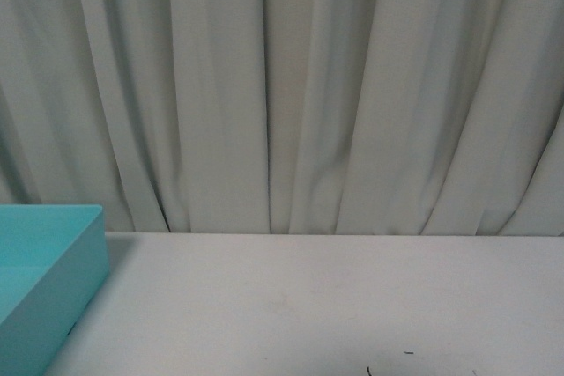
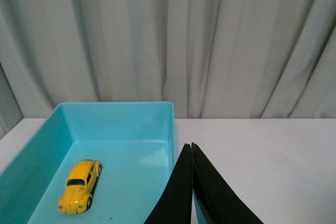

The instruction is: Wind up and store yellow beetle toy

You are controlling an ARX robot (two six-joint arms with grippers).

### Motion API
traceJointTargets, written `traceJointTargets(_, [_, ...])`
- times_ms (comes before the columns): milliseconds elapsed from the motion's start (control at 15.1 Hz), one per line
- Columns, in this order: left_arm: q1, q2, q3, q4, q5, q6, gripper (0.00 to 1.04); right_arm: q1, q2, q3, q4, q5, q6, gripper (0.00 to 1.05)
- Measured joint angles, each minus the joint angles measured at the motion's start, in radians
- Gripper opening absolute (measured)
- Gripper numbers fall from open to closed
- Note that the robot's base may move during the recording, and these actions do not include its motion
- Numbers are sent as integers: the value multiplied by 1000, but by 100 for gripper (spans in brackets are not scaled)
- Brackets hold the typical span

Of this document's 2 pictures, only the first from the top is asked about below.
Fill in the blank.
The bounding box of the turquoise plastic storage box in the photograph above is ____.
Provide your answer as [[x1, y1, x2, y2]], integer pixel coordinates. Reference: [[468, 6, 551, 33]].
[[1, 205, 109, 375]]

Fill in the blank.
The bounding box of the grey pleated curtain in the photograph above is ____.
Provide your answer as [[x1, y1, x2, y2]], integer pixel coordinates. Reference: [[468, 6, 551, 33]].
[[1, 0, 563, 236]]

